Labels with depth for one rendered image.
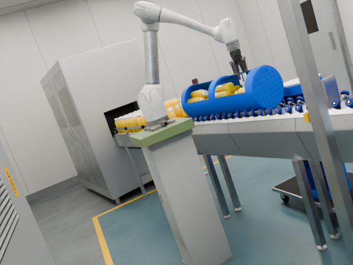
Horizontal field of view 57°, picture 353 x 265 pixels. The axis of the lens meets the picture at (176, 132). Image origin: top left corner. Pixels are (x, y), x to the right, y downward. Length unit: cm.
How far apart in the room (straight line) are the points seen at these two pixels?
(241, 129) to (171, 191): 64
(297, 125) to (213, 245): 103
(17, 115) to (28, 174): 112
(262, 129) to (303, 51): 77
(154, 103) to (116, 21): 503
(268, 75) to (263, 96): 14
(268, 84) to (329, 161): 76
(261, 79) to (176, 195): 93
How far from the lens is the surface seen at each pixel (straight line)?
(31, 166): 685
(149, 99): 218
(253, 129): 221
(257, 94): 211
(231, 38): 227
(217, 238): 243
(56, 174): 685
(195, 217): 231
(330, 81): 192
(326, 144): 159
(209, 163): 289
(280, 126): 205
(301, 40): 151
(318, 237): 237
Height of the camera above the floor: 135
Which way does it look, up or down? 9 degrees down
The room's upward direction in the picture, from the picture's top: 19 degrees counter-clockwise
